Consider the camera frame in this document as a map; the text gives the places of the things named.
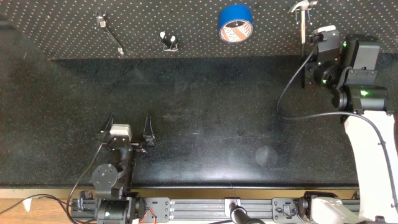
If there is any wrench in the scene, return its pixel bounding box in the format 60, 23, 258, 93
95, 15, 125, 57

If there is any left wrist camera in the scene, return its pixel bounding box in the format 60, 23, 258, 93
109, 123, 133, 139

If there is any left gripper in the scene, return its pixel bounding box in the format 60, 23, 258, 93
96, 112, 157, 154

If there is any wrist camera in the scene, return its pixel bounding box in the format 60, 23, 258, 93
313, 25, 337, 35
109, 123, 133, 139

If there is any roll of blue tape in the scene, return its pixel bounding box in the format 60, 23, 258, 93
218, 4, 254, 44

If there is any hammer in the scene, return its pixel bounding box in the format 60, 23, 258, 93
287, 0, 319, 58

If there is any black cable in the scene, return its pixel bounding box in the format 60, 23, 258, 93
65, 142, 104, 224
275, 42, 398, 212

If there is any thin black wire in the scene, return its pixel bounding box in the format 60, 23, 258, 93
0, 194, 94, 224

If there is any mounting rail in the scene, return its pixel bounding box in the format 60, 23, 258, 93
70, 190, 361, 224

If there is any black pegboard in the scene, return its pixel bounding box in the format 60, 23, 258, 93
0, 0, 398, 60

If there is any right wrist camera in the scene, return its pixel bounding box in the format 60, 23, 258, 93
313, 25, 337, 35

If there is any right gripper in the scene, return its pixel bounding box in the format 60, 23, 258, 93
316, 30, 341, 63

